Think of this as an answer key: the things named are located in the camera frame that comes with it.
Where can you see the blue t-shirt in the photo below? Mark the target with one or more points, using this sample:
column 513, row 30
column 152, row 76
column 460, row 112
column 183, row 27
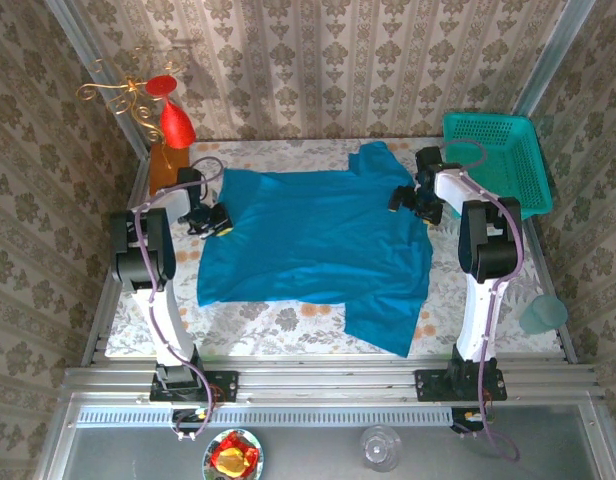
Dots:
column 313, row 235

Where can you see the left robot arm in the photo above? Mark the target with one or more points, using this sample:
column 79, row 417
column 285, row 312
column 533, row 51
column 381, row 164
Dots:
column 163, row 325

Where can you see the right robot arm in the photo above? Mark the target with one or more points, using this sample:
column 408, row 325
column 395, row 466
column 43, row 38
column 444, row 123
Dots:
column 480, row 320

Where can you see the teal plastic basket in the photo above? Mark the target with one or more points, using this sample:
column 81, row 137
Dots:
column 508, row 160

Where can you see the red wine glass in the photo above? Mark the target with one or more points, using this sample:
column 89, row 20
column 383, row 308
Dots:
column 177, row 127

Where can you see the floral table cover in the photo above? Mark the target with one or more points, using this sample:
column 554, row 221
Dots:
column 268, row 330

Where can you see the translucent green cup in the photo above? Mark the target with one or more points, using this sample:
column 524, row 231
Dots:
column 543, row 315

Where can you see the bowl with red yellow candy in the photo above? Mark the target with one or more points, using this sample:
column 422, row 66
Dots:
column 258, row 450

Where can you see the red and yellow wrapped candy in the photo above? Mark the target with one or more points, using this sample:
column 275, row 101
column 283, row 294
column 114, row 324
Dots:
column 233, row 457

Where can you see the clear drinking glass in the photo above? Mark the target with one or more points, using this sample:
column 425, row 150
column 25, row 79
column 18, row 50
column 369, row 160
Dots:
column 380, row 447

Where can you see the grey metal shelf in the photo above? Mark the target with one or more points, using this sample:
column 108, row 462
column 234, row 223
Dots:
column 313, row 450

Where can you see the aluminium frame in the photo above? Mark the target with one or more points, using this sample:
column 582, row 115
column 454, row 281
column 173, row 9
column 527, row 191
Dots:
column 313, row 385

